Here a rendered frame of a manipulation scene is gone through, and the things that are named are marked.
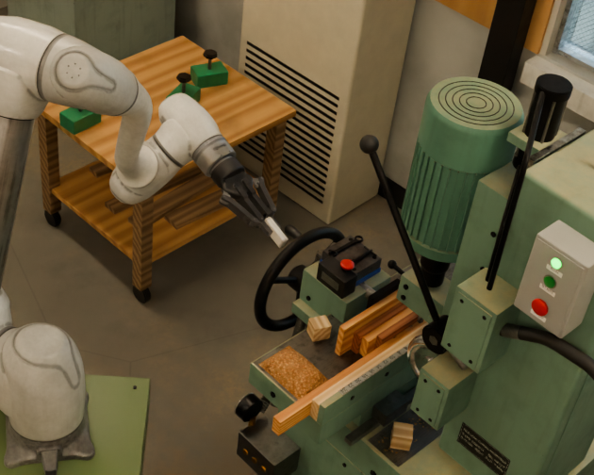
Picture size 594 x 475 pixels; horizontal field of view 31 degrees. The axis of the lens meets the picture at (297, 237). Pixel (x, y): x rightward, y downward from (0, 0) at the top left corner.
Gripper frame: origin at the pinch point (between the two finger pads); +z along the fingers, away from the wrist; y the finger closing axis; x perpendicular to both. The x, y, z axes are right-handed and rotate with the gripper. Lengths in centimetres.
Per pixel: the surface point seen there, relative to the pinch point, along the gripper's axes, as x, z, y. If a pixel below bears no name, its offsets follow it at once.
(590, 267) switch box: -78, 55, -13
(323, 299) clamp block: -7.4, 21.0, -6.0
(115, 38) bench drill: 111, -135, 75
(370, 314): -16.8, 30.9, -5.7
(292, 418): -14, 40, -34
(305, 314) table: -1.0, 20.3, -8.0
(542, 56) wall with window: 12, -14, 128
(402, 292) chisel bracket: -22.3, 31.7, 0.0
